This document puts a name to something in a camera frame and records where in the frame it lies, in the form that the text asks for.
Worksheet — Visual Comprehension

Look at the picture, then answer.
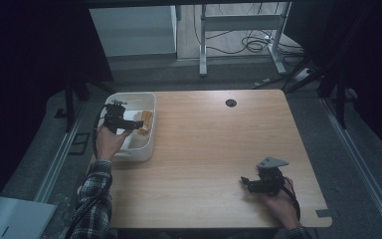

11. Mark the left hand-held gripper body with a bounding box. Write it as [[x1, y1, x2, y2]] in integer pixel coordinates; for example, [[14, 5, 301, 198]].
[[102, 98, 129, 135]]

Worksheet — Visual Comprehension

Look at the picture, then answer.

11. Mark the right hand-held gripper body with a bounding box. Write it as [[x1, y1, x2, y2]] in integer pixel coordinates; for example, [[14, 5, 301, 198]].
[[256, 156, 290, 197]]

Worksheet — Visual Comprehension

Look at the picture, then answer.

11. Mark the white plastic bin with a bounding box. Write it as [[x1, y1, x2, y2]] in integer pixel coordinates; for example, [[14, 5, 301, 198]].
[[96, 92, 157, 163]]

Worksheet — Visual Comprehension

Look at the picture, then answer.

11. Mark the person's left hand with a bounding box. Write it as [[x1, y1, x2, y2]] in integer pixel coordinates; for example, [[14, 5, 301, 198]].
[[95, 124, 133, 162]]

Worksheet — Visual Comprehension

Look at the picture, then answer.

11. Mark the person's right hand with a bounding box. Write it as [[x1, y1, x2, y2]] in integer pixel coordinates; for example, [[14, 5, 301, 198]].
[[261, 177, 302, 231]]

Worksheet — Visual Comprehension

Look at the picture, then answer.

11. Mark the black stand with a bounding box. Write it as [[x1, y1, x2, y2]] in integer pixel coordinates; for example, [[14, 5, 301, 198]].
[[285, 59, 359, 130], [54, 78, 117, 133]]

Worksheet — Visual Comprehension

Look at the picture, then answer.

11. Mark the white cabinet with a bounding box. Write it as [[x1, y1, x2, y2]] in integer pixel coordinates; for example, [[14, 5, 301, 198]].
[[89, 4, 178, 58]]

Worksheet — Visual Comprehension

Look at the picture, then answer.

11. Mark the white power strip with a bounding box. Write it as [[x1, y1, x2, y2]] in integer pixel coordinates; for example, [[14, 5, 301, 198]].
[[292, 67, 312, 83]]

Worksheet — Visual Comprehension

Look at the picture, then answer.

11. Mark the white box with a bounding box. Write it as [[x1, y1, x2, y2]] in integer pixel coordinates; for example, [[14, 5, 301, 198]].
[[0, 196, 58, 239]]

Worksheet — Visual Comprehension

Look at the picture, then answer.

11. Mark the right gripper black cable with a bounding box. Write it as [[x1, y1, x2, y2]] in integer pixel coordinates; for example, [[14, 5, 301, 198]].
[[280, 176, 302, 222]]

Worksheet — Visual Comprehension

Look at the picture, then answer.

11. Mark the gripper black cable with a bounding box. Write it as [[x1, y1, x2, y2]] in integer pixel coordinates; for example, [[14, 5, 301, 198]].
[[64, 104, 111, 239], [280, 176, 302, 222]]

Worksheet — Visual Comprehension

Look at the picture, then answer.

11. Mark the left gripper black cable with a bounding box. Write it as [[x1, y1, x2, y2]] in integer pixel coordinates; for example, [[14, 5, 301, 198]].
[[64, 104, 111, 239]]

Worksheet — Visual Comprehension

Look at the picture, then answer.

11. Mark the metal floor rail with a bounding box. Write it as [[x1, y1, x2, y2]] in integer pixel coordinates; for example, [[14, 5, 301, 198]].
[[33, 99, 89, 204], [319, 98, 382, 238]]

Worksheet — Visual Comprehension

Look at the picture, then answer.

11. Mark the bundle of floor cables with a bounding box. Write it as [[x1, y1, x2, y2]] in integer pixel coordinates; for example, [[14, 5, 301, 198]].
[[192, 3, 304, 58]]

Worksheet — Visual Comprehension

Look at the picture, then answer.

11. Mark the white metal desk frame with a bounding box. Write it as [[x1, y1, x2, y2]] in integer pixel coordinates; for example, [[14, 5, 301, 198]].
[[198, 1, 293, 78]]

